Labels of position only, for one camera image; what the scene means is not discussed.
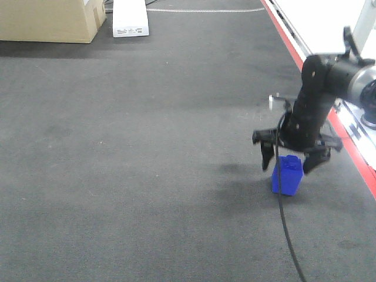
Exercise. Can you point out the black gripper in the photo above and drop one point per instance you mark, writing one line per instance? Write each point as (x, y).
(300, 130)

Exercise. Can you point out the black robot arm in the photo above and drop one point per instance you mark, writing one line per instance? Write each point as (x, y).
(325, 78)

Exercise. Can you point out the white long carton box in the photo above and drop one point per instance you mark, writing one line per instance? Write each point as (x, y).
(129, 19)

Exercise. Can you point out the brown cardboard box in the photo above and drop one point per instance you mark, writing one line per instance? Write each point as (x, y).
(51, 21)

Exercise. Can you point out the red conveyor edge rail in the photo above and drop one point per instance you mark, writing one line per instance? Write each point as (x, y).
(332, 125)

